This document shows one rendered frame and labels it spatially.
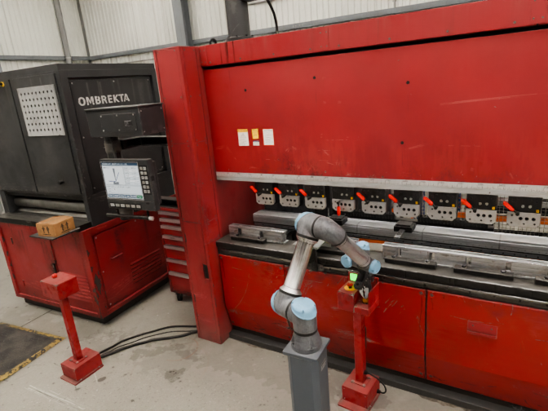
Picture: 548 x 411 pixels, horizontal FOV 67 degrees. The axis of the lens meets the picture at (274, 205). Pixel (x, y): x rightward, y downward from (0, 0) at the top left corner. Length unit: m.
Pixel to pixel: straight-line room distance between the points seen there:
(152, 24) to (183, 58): 6.02
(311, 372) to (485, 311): 1.07
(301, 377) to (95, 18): 8.93
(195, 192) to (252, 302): 0.96
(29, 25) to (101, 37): 1.32
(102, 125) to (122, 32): 6.52
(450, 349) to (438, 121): 1.34
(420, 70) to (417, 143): 0.39
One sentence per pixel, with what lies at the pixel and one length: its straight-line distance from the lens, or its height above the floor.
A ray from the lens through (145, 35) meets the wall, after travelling 9.11.
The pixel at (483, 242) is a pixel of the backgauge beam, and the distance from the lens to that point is 2.88.
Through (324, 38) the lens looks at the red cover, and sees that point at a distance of 2.61.
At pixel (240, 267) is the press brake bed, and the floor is 0.68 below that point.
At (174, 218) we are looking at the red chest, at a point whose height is 0.91.
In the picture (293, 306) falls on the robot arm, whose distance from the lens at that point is 1.99.
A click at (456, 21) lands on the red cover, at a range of 2.41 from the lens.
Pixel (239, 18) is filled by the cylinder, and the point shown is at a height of 2.44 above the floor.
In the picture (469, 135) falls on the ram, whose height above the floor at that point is 1.66.
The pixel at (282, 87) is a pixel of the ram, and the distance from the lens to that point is 2.76.
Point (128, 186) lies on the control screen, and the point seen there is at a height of 1.41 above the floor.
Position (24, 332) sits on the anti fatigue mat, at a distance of 4.60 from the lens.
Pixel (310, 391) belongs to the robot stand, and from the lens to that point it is 2.18.
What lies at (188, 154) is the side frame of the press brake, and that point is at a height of 1.57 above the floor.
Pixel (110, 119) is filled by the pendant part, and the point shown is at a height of 1.87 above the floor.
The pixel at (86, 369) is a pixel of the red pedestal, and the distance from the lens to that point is 3.65.
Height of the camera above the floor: 2.01
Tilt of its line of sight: 16 degrees down
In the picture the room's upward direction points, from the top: 5 degrees counter-clockwise
